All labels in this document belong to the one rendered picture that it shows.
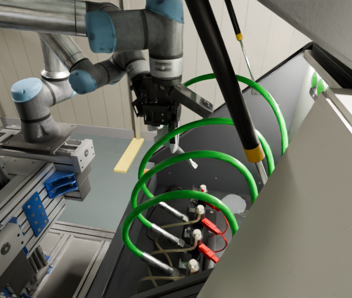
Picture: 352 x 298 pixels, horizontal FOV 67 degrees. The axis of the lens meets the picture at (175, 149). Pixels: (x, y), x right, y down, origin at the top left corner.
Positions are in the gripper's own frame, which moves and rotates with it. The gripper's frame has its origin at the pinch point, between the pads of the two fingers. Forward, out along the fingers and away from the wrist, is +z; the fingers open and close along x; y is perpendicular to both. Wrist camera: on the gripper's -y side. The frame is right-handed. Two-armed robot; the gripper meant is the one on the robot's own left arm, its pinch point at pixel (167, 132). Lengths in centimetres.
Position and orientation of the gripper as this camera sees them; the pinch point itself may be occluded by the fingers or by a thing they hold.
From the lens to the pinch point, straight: 82.5
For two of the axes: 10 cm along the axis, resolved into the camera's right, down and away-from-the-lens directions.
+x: -7.0, 1.9, -6.9
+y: -6.2, 3.3, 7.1
